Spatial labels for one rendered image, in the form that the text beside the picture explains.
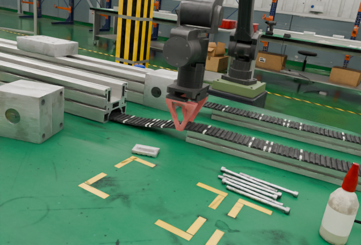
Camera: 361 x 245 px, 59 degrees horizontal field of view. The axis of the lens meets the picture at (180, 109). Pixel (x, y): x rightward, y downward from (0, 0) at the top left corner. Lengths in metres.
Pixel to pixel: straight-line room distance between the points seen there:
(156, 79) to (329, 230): 0.58
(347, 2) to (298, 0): 1.03
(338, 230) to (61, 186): 0.41
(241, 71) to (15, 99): 0.82
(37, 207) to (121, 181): 0.13
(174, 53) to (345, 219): 0.38
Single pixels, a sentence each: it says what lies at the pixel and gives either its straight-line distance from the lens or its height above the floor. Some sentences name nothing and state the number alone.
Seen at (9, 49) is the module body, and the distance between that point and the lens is 1.24.
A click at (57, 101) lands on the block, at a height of 0.85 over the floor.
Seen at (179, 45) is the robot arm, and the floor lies 1.00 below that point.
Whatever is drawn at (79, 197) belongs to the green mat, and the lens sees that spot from 0.51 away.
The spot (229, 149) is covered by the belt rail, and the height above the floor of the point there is 0.79.
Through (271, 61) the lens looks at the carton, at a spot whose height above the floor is 0.35.
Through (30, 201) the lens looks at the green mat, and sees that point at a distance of 0.51.
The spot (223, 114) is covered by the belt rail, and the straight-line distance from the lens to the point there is 0.87.
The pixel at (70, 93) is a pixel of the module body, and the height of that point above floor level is 0.83.
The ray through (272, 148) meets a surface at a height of 0.81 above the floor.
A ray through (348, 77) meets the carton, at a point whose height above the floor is 0.34.
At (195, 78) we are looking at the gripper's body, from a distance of 0.67.
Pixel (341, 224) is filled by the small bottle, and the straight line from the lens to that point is 0.51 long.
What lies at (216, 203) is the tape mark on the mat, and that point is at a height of 0.78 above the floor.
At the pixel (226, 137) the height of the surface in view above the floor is 0.81.
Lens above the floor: 1.07
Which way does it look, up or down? 18 degrees down
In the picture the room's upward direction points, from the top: 7 degrees clockwise
